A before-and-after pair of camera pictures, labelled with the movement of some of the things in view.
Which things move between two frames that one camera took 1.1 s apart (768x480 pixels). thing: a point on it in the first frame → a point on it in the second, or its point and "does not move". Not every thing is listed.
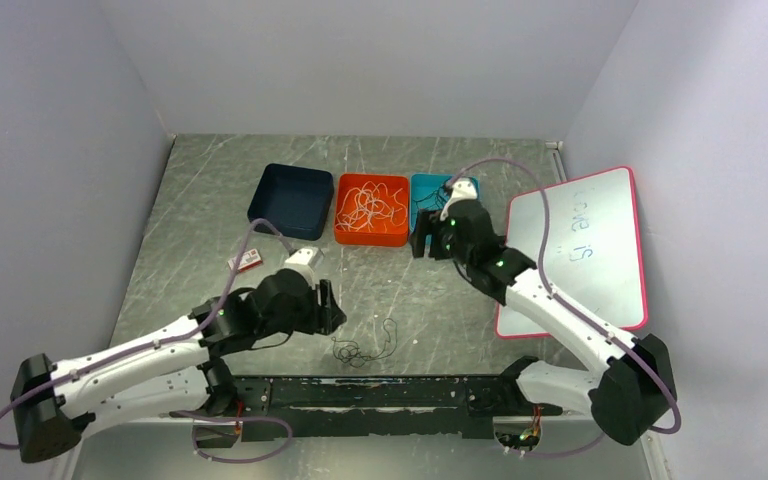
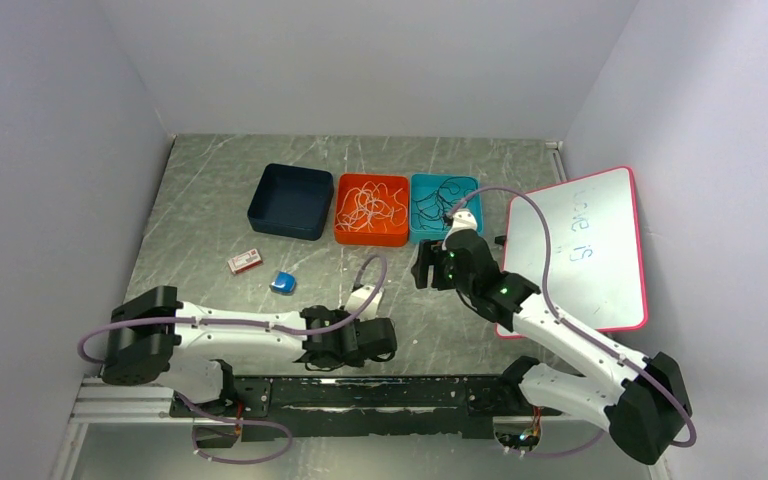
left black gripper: (328, 315) → (357, 361)
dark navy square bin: (295, 200) does not move
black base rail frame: (375, 407) does not move
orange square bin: (372, 210) does not move
